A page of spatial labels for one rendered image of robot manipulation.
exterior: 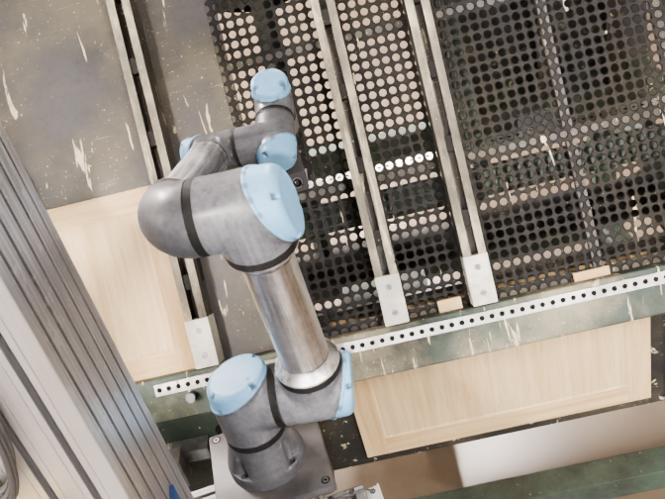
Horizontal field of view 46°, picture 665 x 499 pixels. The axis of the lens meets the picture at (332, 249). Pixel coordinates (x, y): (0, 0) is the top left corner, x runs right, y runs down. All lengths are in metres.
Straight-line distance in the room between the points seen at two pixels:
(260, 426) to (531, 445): 1.58
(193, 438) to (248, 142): 0.92
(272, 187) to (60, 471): 0.45
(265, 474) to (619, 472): 1.33
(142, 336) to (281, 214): 1.08
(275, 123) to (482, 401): 1.28
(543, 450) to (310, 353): 1.64
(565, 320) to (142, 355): 1.08
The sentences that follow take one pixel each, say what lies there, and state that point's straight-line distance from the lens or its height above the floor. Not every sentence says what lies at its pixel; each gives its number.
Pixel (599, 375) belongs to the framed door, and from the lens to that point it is 2.51.
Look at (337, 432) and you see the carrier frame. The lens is 2.50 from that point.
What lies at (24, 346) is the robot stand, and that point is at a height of 1.70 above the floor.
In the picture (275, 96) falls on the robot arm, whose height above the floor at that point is 1.61.
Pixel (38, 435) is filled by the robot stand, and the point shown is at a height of 1.58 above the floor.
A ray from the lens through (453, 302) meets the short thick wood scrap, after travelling 2.00.
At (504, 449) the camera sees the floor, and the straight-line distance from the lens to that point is 2.84.
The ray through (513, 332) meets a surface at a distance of 2.00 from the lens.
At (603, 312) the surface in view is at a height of 0.83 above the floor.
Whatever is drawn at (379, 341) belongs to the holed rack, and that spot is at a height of 0.88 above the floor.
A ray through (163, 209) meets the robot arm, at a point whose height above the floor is 1.66.
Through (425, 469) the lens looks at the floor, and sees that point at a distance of 2.82.
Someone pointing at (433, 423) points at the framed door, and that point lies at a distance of 2.49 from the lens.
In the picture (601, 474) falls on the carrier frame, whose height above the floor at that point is 0.18.
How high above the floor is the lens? 2.16
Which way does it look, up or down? 33 degrees down
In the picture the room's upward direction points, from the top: 16 degrees counter-clockwise
